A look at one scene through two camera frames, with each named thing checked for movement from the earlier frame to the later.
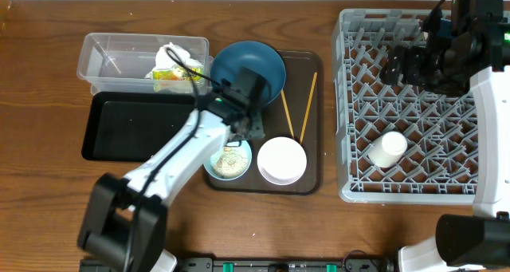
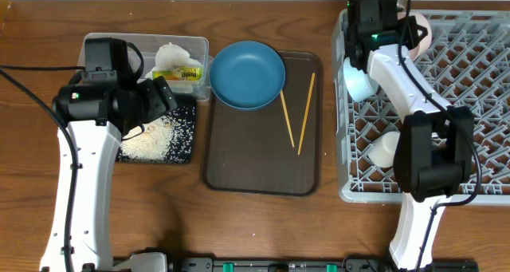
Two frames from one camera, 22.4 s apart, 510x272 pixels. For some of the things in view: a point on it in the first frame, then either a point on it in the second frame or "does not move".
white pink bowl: [282, 160] → [425, 42]
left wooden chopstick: [288, 114] does not move
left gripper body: [256, 128] → [149, 104]
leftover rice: [231, 163] → [166, 139]
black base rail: [287, 265] does not move
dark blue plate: [255, 56] does not move
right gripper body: [401, 65] → [412, 30]
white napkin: [171, 56] does not move
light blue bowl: [229, 163] → [361, 85]
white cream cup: [387, 149] does not move
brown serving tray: [296, 112] does not move
